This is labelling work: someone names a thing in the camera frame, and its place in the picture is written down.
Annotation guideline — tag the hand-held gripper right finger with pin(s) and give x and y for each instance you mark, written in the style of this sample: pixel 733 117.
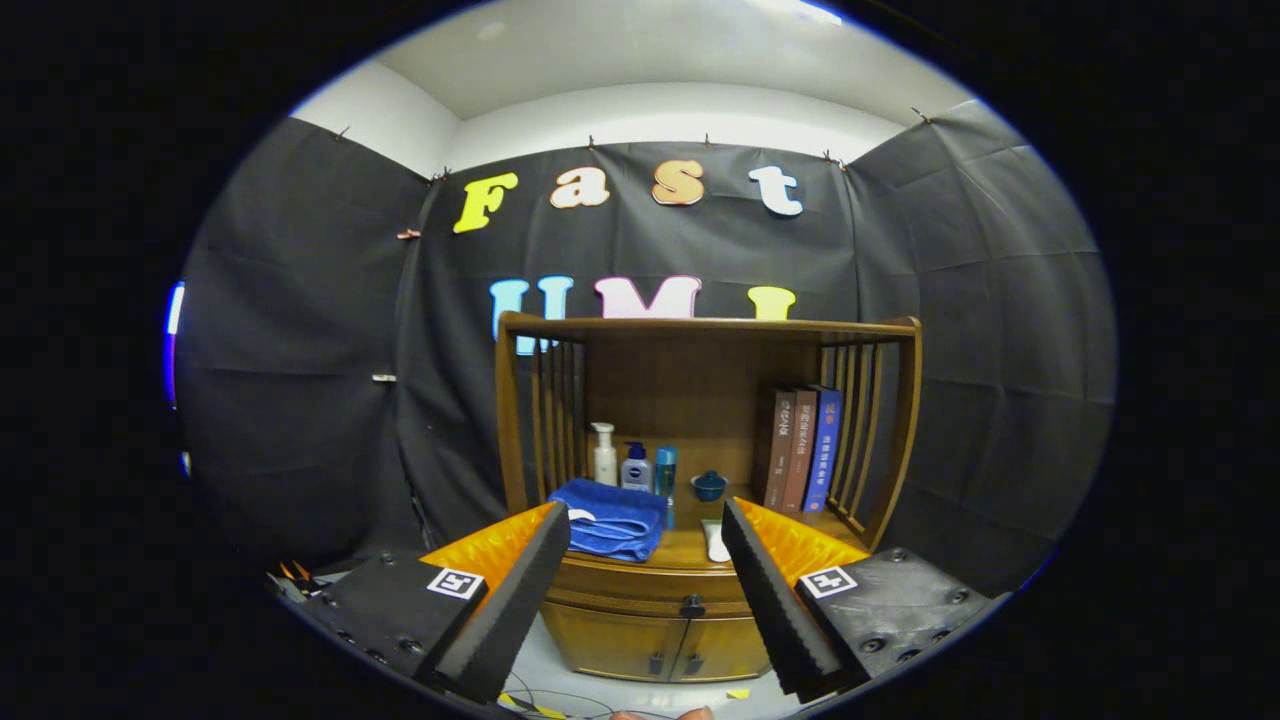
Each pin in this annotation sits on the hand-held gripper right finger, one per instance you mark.
pixel 775 600

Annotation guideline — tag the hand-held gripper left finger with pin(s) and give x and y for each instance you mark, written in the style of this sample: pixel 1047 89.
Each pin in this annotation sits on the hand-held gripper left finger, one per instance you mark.
pixel 520 600

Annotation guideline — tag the white green tube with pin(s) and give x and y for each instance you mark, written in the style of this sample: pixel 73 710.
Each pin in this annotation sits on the white green tube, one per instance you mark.
pixel 715 545

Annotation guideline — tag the wooden drawer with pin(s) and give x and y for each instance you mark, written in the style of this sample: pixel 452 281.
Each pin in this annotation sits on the wooden drawer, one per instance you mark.
pixel 620 590

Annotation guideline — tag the wooden cabinet door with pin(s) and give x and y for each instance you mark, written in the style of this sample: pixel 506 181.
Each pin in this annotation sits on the wooden cabinet door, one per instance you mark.
pixel 725 650
pixel 610 645

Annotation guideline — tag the wooden countertop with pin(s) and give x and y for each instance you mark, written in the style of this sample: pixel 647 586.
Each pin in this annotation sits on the wooden countertop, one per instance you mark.
pixel 680 550

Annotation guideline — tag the wooden cabinet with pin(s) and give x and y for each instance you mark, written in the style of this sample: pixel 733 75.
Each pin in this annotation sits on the wooden cabinet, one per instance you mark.
pixel 690 380

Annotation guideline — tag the yellow black striped tape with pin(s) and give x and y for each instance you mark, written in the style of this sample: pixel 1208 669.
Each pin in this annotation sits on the yellow black striped tape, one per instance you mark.
pixel 530 708

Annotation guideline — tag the blue lidded ceramic cup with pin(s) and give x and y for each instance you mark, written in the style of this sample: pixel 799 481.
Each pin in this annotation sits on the blue lidded ceramic cup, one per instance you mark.
pixel 709 488

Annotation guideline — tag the folded blue towel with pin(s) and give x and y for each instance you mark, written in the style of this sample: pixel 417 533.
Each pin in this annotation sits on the folded blue towel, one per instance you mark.
pixel 620 515

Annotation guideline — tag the dark brown book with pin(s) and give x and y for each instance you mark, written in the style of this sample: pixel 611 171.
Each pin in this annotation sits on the dark brown book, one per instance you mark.
pixel 778 450

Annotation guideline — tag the reddish brown book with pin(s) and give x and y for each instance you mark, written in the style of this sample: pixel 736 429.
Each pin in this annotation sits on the reddish brown book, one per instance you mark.
pixel 799 450

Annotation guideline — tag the blue book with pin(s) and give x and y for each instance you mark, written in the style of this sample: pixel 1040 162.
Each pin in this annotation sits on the blue book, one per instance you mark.
pixel 822 450

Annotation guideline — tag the white pump bottle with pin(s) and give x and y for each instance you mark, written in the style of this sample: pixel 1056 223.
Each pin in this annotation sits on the white pump bottle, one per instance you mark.
pixel 604 465

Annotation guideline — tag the teal slim bottle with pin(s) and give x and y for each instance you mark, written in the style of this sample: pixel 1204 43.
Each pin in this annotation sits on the teal slim bottle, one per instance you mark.
pixel 666 475

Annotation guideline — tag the white bottle blue cap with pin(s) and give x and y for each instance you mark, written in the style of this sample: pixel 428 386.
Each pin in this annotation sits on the white bottle blue cap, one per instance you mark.
pixel 636 473

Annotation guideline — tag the black backdrop cloth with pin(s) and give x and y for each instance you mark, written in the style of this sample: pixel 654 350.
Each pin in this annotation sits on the black backdrop cloth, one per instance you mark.
pixel 950 300

